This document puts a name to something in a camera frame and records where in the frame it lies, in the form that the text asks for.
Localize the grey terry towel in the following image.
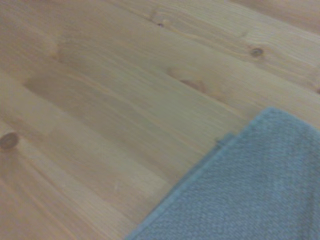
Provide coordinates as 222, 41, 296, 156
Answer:
124, 106, 320, 240

